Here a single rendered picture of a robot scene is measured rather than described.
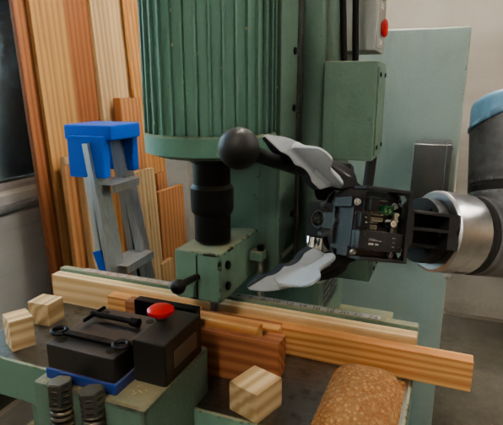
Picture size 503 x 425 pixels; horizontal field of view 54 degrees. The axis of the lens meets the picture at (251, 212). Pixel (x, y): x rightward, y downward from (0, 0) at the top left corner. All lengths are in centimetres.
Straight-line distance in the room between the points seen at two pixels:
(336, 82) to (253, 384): 46
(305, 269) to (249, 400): 17
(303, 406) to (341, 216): 24
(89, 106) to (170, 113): 169
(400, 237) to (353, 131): 33
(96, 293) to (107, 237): 64
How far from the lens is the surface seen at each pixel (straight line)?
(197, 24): 60
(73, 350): 56
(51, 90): 208
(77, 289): 90
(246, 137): 40
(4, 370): 80
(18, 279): 224
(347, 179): 53
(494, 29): 288
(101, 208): 149
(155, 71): 63
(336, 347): 69
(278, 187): 74
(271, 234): 77
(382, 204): 50
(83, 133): 151
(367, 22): 89
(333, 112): 80
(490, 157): 63
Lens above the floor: 126
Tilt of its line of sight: 14 degrees down
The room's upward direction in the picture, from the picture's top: straight up
